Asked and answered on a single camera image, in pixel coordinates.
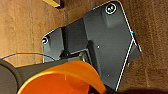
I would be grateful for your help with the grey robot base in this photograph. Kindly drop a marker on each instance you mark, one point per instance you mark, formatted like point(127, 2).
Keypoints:
point(100, 36)

